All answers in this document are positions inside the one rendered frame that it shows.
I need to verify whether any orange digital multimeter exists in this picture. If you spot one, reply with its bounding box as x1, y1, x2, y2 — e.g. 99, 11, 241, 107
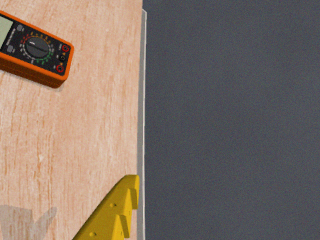
0, 10, 74, 89

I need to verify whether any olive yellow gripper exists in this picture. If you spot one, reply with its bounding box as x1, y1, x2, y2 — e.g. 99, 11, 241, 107
72, 174, 139, 240

